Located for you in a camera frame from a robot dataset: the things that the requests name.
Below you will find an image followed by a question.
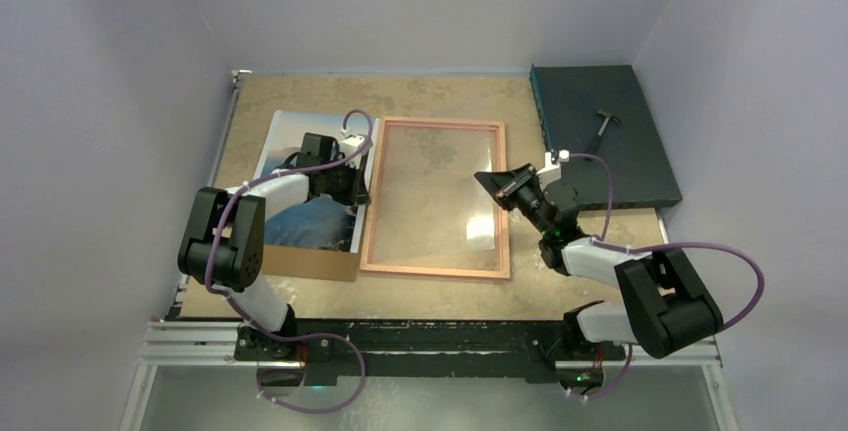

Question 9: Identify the small hammer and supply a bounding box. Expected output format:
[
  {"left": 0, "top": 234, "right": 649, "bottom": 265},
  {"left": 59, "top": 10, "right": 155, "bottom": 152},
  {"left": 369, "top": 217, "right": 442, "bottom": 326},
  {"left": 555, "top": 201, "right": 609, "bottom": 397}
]
[{"left": 586, "top": 110, "right": 621, "bottom": 155}]

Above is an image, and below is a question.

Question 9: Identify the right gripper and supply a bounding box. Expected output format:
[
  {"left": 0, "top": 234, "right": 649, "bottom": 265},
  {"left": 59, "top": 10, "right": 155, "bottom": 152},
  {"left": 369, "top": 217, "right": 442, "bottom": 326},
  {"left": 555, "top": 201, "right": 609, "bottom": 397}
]
[{"left": 473, "top": 163, "right": 552, "bottom": 236}]

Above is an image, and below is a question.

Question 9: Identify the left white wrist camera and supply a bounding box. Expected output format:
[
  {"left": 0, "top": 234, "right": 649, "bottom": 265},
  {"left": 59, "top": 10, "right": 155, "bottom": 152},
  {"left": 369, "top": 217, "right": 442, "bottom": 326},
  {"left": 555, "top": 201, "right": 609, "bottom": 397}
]
[{"left": 338, "top": 127, "right": 372, "bottom": 169}]

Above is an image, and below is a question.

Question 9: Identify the brown cardboard backing board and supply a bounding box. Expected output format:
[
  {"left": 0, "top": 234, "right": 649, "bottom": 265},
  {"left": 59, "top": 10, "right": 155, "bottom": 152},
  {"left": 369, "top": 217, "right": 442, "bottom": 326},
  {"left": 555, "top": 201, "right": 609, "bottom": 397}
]
[{"left": 261, "top": 245, "right": 360, "bottom": 282}]

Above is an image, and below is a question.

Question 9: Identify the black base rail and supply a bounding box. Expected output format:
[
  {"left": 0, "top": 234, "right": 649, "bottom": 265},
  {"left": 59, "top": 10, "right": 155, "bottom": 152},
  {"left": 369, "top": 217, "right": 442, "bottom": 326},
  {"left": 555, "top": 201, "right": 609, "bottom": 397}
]
[{"left": 234, "top": 318, "right": 626, "bottom": 386}]

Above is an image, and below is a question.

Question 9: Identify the seascape photo print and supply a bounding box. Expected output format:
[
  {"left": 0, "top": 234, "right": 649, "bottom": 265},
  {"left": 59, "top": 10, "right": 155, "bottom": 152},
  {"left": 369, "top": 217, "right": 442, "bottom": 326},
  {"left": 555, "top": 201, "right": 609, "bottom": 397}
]
[{"left": 254, "top": 110, "right": 379, "bottom": 253}]

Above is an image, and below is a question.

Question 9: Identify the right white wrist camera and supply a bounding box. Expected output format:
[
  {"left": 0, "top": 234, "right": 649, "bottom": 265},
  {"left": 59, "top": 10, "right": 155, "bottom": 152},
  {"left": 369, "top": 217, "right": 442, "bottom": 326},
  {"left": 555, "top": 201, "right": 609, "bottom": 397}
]
[{"left": 536, "top": 150, "right": 570, "bottom": 189}]

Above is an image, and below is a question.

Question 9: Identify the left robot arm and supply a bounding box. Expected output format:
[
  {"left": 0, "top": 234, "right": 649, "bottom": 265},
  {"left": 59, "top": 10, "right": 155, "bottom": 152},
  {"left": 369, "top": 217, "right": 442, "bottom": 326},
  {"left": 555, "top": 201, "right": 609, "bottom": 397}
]
[{"left": 177, "top": 133, "right": 372, "bottom": 360}]

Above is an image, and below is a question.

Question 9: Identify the pink picture frame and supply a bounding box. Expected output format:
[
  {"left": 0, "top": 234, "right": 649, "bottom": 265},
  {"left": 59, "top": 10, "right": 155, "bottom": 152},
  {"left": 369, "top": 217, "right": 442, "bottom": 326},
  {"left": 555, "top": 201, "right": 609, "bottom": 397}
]
[{"left": 360, "top": 117, "right": 511, "bottom": 281}]

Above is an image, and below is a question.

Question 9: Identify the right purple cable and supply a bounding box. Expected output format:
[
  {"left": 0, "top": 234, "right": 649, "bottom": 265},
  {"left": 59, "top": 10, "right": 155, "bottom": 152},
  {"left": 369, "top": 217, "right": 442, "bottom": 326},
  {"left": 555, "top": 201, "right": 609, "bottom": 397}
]
[{"left": 563, "top": 152, "right": 766, "bottom": 404}]

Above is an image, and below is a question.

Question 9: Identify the dark blue box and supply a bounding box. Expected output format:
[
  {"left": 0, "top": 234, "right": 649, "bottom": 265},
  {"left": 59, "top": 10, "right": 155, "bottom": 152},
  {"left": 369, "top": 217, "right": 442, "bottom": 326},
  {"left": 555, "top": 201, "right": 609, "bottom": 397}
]
[{"left": 529, "top": 65, "right": 682, "bottom": 209}]

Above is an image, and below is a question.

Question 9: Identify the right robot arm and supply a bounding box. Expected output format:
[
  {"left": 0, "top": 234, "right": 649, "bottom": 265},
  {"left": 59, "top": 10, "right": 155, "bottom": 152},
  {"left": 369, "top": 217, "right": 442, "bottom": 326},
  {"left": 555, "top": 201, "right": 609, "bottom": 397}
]
[{"left": 474, "top": 164, "right": 725, "bottom": 358}]

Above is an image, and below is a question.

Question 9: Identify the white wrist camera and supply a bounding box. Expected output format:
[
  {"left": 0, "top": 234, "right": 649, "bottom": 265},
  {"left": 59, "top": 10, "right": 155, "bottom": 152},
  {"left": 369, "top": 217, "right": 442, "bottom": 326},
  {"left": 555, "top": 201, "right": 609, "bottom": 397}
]
[
  {"left": 338, "top": 127, "right": 372, "bottom": 169},
  {"left": 536, "top": 150, "right": 570, "bottom": 189}
]

